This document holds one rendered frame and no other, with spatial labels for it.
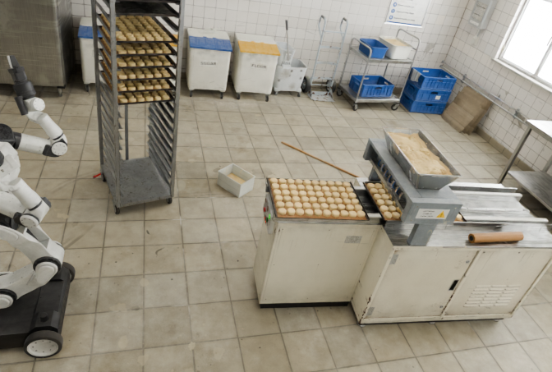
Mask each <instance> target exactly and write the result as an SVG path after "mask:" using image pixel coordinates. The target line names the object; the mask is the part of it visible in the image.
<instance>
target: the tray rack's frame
mask: <svg viewBox="0 0 552 372"><path fill-rule="evenodd" d="M90 1H91V16H92V30H93V45H94V73H95V88H96V103H97V117H98V132H99V160H100V167H101V168H100V169H99V170H100V171H101V173H102V175H101V177H102V179H103V174H104V177H105V179H106V182H107V183H108V187H109V190H110V191H111V194H112V196H113V200H112V202H113V208H114V211H115V205H116V186H115V183H114V181H113V178H112V175H111V173H110V171H109V169H108V166H107V164H106V163H105V162H104V146H103V129H102V113H101V97H100V80H99V49H98V33H97V16H96V1H95V0H90ZM124 108H125V151H126V159H125V160H120V163H121V165H122V167H123V169H121V170H120V171H121V173H122V176H123V179H121V182H122V184H123V187H124V188H121V190H122V193H123V195H124V196H123V197H121V207H124V206H129V205H134V204H141V203H146V202H150V201H155V200H163V199H167V200H168V198H171V195H170V188H167V186H166V184H165V183H164V181H163V178H162V177H161V176H160V174H159V171H158V170H157V168H156V167H155V165H154V163H153V161H152V159H151V157H143V158H131V159H129V147H128V104H125V105H124Z"/></svg>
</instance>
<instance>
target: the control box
mask: <svg viewBox="0 0 552 372"><path fill-rule="evenodd" d="M265 198H266V203H265V199H264V207H265V212H264V207H263V213H264V216H265V219H266V217H268V222H265V224H266V227H267V232H268V234H273V231H274V224H275V222H273V220H272V217H273V209H274V208H273V204H272V200H271V197H270V194H266V195H265ZM267 206H268V211H267ZM269 215H270V218H269ZM265 219H264V220H265ZM265 221H266V220H265Z"/></svg>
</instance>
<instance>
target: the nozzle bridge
mask: <svg viewBox="0 0 552 372"><path fill-rule="evenodd" d="M363 159H364V160H367V161H370V163H371V164H372V166H373V167H372V169H371V172H370V175H369V179H370V180H371V181H382V182H383V183H384V185H385V187H386V188H387V190H388V191H389V194H390V195H391V196H392V197H393V199H394V201H395V203H396V204H397V206H398V207H399V209H400V210H401V212H402V216H401V218H400V219H401V220H402V222H403V223H415V224H414V226H413V229H412V231H411V233H410V235H409V237H408V239H407V244H408V245H409V246H426V245H427V243H428V241H429V239H430V237H431V235H432V233H433V231H434V230H435V227H436V225H437V224H453V222H454V220H455V218H456V217H457V216H458V213H459V211H460V209H461V207H462V205H463V203H462V202H461V201H460V200H459V199H458V197H457V196H456V195H455V194H454V193H453V191H452V190H451V189H450V188H449V186H448V185H447V186H445V187H443V188H442V189H440V190H428V189H417V188H415V186H414V185H413V184H412V182H411V181H410V179H409V178H408V176H407V175H406V173H405V172H404V171H403V170H402V168H401V167H400V165H399V164H398V162H397V161H396V160H395V158H394V157H393V155H392V154H391V153H390V152H389V150H388V148H387V145H386V141H385V139H376V138H369V139H368V142H367V145H366V149H365V152H364V154H363ZM380 160H381V161H380ZM379 161H380V162H379ZM378 162H379V165H378ZM382 163H384V165H385V166H384V171H385V169H386V168H387V169H388V170H389V171H388V174H387V176H389V174H391V175H392V178H391V180H390V181H393V179H394V180H395V181H396V183H395V185H394V187H397V185H398V186H399V187H400V189H399V191H398V194H400V193H401V191H402V192H403V197H402V198H401V199H399V198H398V197H399V195H398V194H397V193H395V189H394V188H392V187H391V184H392V183H390V182H389V181H387V180H388V178H387V177H386V176H384V172H382V171H381V170H380V169H381V167H380V166H382ZM378 175H379V177H380V179H379V178H378Z"/></svg>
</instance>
